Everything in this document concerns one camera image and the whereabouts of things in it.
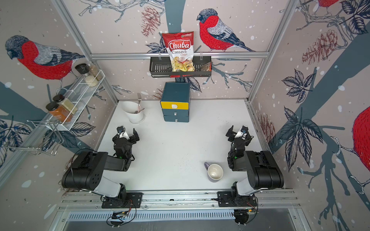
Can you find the purple mug white inside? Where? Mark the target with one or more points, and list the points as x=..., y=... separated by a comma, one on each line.
x=214, y=171

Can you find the white spice jar black lid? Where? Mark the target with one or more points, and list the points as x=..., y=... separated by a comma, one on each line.
x=89, y=78

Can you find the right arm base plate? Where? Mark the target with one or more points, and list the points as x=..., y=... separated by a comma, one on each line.
x=227, y=199

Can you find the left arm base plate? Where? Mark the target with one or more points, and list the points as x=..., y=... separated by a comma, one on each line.
x=130, y=200

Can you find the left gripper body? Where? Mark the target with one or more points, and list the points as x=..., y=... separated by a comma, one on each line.
x=131, y=141

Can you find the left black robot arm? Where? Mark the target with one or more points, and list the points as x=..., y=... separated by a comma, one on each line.
x=87, y=167

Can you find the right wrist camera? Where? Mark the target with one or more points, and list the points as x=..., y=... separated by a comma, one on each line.
x=243, y=130

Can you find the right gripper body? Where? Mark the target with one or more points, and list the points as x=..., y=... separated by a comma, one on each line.
x=231, y=146

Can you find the metal fork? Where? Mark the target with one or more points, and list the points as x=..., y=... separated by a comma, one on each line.
x=138, y=102

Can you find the white wire spice rack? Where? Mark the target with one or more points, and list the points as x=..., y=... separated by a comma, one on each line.
x=79, y=94

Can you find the chrome wire rack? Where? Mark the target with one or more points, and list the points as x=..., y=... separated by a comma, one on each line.
x=33, y=137

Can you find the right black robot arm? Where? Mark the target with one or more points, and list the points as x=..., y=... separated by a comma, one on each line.
x=261, y=168

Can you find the brown spice jar rear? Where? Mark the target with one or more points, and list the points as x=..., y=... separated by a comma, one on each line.
x=95, y=71

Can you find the white utensil cup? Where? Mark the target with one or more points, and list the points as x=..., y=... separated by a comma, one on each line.
x=133, y=111

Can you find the Chuba cassava chips bag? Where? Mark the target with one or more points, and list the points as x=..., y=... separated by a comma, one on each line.
x=179, y=46

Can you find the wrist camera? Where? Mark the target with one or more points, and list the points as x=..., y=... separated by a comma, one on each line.
x=121, y=132
x=243, y=130

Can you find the teal drawer cabinet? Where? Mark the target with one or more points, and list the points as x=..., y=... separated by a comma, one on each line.
x=176, y=92

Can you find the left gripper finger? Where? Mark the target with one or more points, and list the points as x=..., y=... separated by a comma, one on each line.
x=135, y=136
x=115, y=138

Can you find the orange spice jar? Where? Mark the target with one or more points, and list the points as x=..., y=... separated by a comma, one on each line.
x=59, y=112

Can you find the black wire wall basket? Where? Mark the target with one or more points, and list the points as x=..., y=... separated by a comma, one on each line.
x=167, y=68

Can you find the yellow spice jar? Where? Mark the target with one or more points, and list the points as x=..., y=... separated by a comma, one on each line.
x=66, y=103

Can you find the teal bottom drawer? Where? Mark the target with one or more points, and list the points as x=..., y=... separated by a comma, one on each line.
x=184, y=119

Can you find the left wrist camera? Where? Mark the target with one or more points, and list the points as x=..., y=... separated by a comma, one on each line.
x=121, y=132

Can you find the yellow top drawer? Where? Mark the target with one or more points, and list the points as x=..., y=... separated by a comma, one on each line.
x=175, y=105

